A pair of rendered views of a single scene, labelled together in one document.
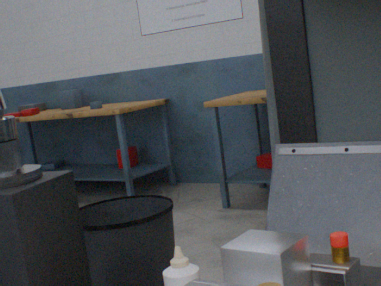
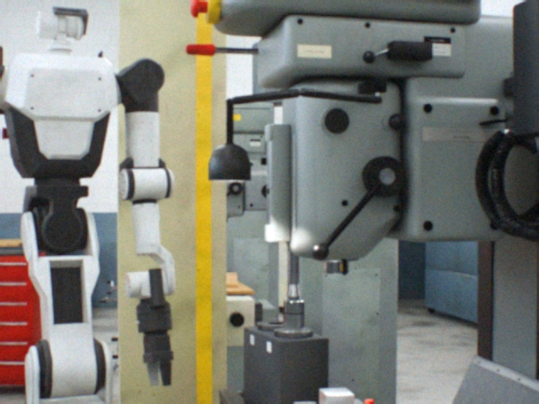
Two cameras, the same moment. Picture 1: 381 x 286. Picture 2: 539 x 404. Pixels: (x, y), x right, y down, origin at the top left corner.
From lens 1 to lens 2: 122 cm
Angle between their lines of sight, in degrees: 42
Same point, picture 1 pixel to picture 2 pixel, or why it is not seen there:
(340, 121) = (501, 350)
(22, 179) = (294, 336)
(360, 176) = (495, 390)
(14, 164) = (296, 326)
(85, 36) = not seen: outside the picture
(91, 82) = not seen: outside the picture
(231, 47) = not seen: outside the picture
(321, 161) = (486, 374)
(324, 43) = (498, 293)
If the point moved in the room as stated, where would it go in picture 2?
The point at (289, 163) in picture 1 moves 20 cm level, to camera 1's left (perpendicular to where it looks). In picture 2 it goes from (474, 370) to (395, 358)
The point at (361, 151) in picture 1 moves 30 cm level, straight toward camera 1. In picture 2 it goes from (503, 374) to (387, 394)
